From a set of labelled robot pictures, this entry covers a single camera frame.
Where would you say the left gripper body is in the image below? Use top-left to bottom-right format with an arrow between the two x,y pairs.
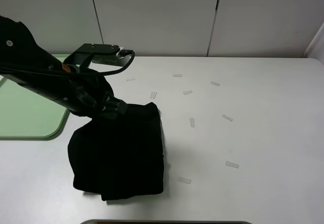
73,77 -> 128,119

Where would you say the black short sleeve shirt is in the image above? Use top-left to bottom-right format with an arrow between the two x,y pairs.
67,68 -> 168,202

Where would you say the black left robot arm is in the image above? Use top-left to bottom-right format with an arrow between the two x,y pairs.
1,17 -> 135,118

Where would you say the green plastic tray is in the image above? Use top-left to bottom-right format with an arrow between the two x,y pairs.
0,54 -> 71,141

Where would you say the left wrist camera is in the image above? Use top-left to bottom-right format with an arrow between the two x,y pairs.
62,43 -> 135,76

